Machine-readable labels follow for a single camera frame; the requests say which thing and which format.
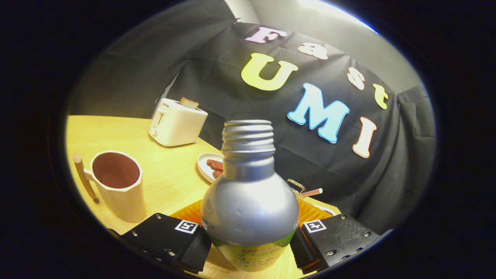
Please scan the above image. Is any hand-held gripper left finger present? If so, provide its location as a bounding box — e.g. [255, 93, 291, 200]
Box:
[116, 200, 213, 274]

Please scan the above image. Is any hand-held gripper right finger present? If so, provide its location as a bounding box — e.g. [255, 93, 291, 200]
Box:
[290, 198, 382, 275]

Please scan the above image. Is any silver bottle with green label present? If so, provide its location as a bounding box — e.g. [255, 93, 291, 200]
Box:
[200, 119, 300, 272]

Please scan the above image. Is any white cup with wooden handle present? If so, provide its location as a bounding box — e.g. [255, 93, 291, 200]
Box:
[74, 150, 147, 223]

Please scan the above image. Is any wooden table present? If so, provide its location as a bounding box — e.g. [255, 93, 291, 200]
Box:
[66, 115, 341, 279]

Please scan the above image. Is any white oval plate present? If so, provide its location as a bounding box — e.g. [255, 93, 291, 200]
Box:
[197, 153, 225, 184]

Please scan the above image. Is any black backdrop cloth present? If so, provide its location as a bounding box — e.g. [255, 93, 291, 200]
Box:
[68, 0, 436, 235]

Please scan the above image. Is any white toaster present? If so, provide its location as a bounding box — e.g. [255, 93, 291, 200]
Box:
[149, 98, 208, 147]

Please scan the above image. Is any small wire basket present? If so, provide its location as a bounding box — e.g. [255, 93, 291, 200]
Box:
[287, 179, 307, 194]

